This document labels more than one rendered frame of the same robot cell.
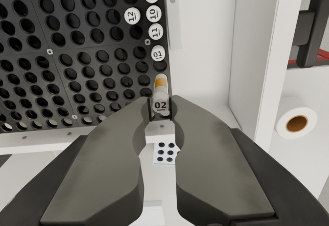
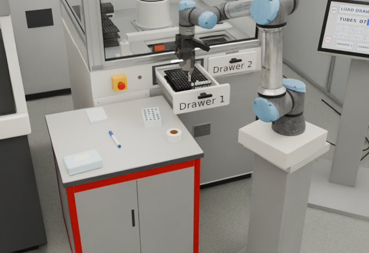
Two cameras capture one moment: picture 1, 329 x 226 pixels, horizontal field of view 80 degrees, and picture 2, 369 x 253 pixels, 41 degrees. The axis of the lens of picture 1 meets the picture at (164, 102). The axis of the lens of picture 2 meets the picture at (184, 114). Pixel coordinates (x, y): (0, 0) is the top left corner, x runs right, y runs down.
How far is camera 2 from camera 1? 2.41 m
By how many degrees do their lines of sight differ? 71
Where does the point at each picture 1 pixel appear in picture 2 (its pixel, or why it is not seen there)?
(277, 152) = (152, 144)
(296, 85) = (186, 138)
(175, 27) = not seen: hidden behind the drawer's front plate
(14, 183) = (145, 73)
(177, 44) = not seen: hidden behind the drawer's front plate
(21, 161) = (148, 78)
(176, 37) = not seen: hidden behind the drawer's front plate
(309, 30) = (203, 94)
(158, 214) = (100, 118)
